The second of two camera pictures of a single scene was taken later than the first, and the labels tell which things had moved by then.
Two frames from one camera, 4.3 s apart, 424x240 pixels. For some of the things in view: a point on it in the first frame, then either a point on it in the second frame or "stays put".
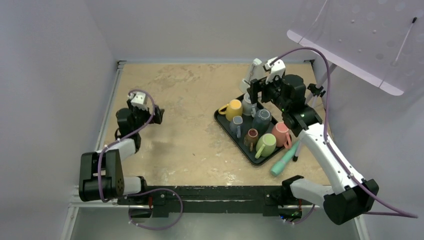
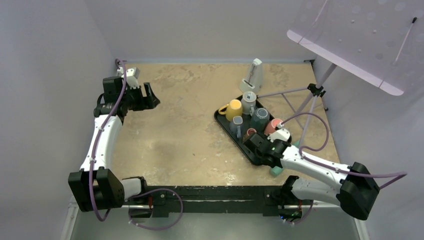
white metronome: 256,71 stays put
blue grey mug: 235,126 stays put
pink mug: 280,130 -> 270,127
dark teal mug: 262,120 stays put
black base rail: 162,200 stays put
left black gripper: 133,109 -> 148,102
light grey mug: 248,108 stays put
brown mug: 251,138 stays put
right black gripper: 256,86 -> 269,141
